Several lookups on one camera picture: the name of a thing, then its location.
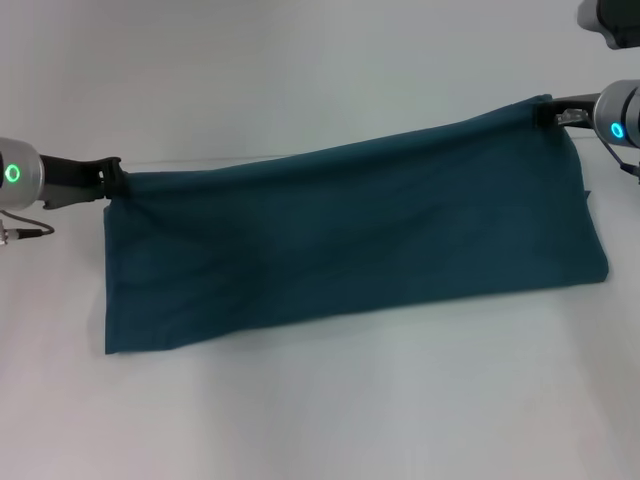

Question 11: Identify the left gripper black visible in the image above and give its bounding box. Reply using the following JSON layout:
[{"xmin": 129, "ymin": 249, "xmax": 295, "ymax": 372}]
[{"xmin": 38, "ymin": 153, "xmax": 132, "ymax": 211}]

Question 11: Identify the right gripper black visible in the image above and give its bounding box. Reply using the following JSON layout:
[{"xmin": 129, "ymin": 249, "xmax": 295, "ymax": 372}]
[{"xmin": 532, "ymin": 92, "xmax": 601, "ymax": 139}]

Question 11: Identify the teal T-shirt with FREE print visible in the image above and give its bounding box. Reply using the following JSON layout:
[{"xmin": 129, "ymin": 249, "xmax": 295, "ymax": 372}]
[{"xmin": 102, "ymin": 93, "xmax": 611, "ymax": 356}]

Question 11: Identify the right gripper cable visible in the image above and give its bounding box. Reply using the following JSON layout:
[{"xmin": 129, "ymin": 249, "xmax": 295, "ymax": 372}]
[{"xmin": 602, "ymin": 140, "xmax": 640, "ymax": 185}]

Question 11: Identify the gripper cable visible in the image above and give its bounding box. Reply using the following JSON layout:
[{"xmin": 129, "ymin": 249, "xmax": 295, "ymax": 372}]
[
  {"xmin": 602, "ymin": 140, "xmax": 640, "ymax": 185},
  {"xmin": 0, "ymin": 208, "xmax": 56, "ymax": 247}
]

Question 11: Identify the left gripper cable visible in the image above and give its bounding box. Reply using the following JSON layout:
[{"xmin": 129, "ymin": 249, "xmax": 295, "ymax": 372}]
[{"xmin": 0, "ymin": 208, "xmax": 56, "ymax": 247}]

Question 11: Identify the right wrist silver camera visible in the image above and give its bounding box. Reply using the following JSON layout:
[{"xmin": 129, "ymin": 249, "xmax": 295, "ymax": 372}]
[{"xmin": 577, "ymin": 0, "xmax": 640, "ymax": 51}]

